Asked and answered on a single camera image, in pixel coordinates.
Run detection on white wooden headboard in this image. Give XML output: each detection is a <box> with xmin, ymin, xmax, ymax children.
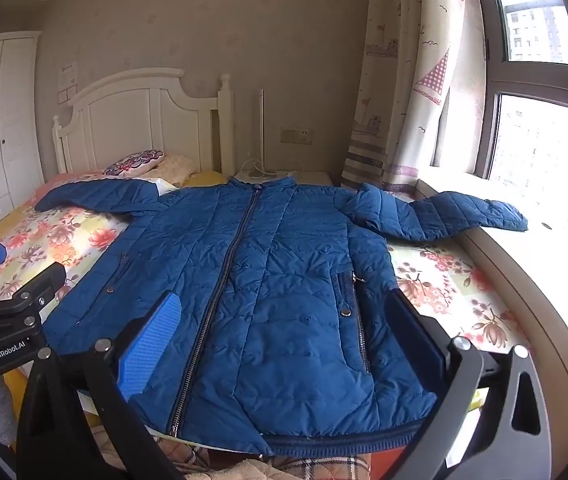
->
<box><xmin>52</xmin><ymin>67</ymin><xmax>235</xmax><ymax>177</ymax></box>

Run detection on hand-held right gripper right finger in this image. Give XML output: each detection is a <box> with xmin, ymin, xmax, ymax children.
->
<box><xmin>386</xmin><ymin>289</ymin><xmax>553</xmax><ymax>480</ymax></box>

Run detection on beige wall socket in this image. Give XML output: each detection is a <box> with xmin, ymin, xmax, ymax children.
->
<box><xmin>279</xmin><ymin>128</ymin><xmax>314</xmax><ymax>145</ymax></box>

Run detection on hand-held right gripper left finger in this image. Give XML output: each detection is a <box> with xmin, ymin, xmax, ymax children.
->
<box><xmin>16</xmin><ymin>290</ymin><xmax>183</xmax><ymax>480</ymax></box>

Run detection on dark framed window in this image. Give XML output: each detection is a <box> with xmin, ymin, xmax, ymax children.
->
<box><xmin>430</xmin><ymin>0</ymin><xmax>568</xmax><ymax>261</ymax></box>

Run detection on blue quilted jacket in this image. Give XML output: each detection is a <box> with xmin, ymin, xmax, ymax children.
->
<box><xmin>34</xmin><ymin>176</ymin><xmax>529</xmax><ymax>458</ymax></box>

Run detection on beige window ledge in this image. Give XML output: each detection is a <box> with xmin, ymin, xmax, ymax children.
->
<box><xmin>414</xmin><ymin>166</ymin><xmax>568</xmax><ymax>421</ymax></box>

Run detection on white nightstand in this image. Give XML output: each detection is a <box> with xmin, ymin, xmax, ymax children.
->
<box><xmin>233</xmin><ymin>168</ymin><xmax>333</xmax><ymax>189</ymax></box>

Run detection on white wall notice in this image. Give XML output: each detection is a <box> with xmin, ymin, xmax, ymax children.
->
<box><xmin>57</xmin><ymin>61</ymin><xmax>79</xmax><ymax>89</ymax></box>

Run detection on beige pillow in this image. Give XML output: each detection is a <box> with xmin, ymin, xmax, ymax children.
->
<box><xmin>143</xmin><ymin>154</ymin><xmax>197</xmax><ymax>184</ymax></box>

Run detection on beige plaid robe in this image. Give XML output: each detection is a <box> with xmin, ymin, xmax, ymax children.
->
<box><xmin>89</xmin><ymin>432</ymin><xmax>367</xmax><ymax>480</ymax></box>

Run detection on thin metal lamp pole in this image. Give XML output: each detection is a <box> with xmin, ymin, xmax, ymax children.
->
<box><xmin>258</xmin><ymin>88</ymin><xmax>266</xmax><ymax>174</ymax></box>

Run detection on printed curtain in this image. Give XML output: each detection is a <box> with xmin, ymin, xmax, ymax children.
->
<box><xmin>341</xmin><ymin>0</ymin><xmax>485</xmax><ymax>194</ymax></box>

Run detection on pink blanket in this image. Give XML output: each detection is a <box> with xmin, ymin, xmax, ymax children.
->
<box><xmin>31</xmin><ymin>173</ymin><xmax>107</xmax><ymax>202</ymax></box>

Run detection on floral bed sheet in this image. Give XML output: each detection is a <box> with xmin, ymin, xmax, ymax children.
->
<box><xmin>0</xmin><ymin>175</ymin><xmax>535</xmax><ymax>411</ymax></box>

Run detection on purple patterned pillow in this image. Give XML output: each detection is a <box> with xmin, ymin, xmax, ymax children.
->
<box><xmin>102</xmin><ymin>148</ymin><xmax>166</xmax><ymax>179</ymax></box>

